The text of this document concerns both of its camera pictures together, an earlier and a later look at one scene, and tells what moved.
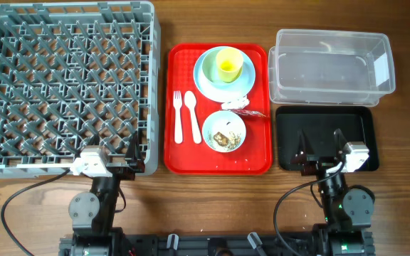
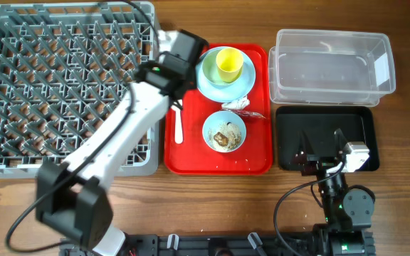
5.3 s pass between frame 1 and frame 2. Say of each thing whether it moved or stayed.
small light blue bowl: stayed
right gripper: stayed
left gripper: moved
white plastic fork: stayed
